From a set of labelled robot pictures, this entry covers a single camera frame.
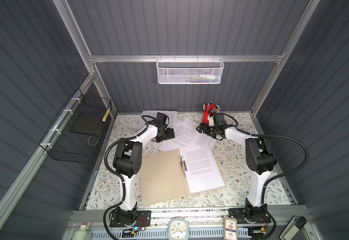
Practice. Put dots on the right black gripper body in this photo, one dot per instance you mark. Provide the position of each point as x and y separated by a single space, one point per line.
211 130

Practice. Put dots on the large front printed sheet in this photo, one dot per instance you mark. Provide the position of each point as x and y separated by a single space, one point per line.
202 173

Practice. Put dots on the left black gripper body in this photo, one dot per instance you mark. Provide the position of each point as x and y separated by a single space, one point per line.
162 137

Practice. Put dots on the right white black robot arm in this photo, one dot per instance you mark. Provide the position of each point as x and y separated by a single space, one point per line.
258 159

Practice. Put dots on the brown kraft paper folder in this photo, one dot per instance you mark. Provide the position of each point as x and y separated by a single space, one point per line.
162 178

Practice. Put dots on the white wire mesh basket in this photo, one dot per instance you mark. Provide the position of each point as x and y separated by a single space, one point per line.
189 71

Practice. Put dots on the black white stapler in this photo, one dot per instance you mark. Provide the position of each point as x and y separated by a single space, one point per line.
292 228

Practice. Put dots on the yellow marker in basket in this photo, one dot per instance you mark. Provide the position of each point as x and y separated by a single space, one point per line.
106 114

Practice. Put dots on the black wire basket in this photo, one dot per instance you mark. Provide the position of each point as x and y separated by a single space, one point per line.
62 145

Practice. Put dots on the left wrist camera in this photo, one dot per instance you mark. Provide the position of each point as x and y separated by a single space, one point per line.
163 118

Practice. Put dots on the silver folder lever clip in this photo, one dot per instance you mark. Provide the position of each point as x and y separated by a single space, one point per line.
183 164

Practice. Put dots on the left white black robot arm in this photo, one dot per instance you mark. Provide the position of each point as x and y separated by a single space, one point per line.
128 161

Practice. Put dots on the red pen cup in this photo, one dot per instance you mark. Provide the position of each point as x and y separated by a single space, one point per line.
209 109

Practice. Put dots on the white glue bottle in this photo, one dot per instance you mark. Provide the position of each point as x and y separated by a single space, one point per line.
83 233

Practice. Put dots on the white desk clock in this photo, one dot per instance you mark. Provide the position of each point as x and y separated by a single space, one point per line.
178 229

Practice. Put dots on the black notebook in basket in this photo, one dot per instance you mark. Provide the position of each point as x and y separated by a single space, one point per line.
88 124

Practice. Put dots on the small card box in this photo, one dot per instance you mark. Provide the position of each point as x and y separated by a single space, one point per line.
230 228

